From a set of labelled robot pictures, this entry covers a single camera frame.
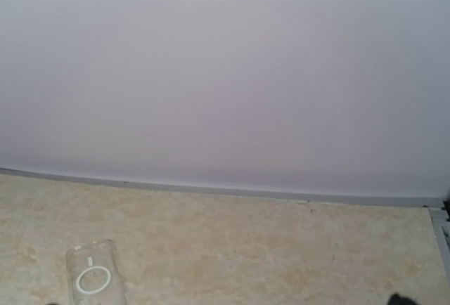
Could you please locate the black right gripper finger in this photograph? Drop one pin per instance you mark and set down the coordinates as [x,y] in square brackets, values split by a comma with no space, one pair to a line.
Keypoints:
[397,299]

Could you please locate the clear magsafe phone case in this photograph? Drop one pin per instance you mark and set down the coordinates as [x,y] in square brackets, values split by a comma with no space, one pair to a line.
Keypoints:
[93,275]

